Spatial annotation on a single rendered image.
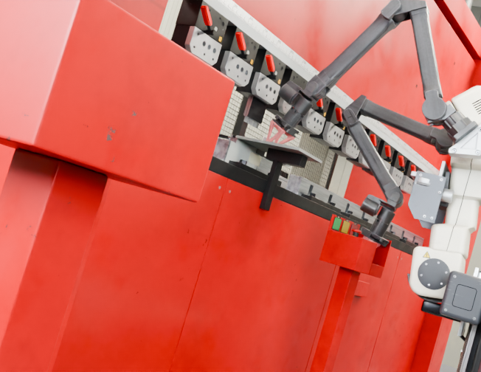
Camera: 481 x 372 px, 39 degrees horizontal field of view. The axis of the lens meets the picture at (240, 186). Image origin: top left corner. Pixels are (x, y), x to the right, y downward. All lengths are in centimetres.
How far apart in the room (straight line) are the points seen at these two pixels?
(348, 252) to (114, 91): 207
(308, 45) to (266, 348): 119
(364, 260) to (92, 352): 108
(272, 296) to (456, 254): 72
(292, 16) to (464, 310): 120
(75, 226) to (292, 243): 211
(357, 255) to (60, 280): 199
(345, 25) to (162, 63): 244
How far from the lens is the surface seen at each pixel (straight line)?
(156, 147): 58
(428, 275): 237
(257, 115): 255
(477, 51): 457
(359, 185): 467
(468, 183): 243
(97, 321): 194
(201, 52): 220
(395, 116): 278
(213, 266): 228
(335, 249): 258
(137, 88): 55
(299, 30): 267
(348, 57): 244
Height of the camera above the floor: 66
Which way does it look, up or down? 4 degrees up
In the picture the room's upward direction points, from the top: 17 degrees clockwise
